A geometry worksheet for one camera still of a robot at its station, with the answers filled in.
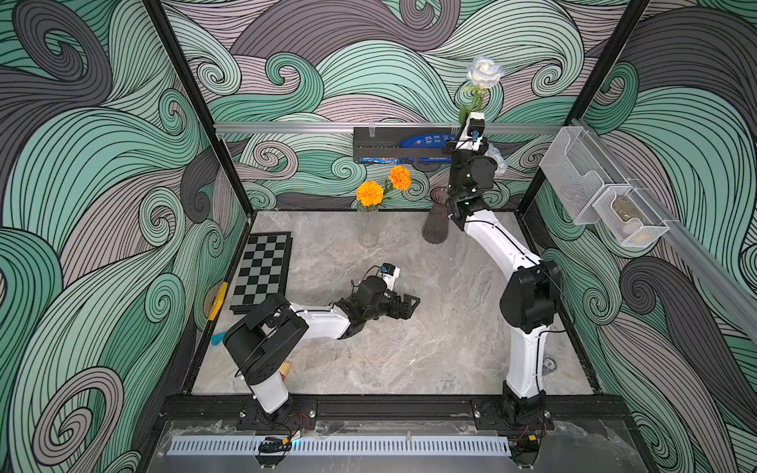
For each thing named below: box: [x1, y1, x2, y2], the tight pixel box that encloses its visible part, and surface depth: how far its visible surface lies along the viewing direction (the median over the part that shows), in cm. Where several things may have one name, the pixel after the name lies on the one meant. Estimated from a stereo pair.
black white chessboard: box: [228, 231, 293, 314], surface depth 100 cm
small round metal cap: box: [542, 354, 557, 372], surface depth 79 cm
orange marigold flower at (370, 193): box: [355, 180, 384, 207], surface depth 81 cm
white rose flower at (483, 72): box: [459, 55, 505, 127], surface depth 63 cm
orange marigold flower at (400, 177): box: [388, 164, 413, 191], surface depth 85 cm
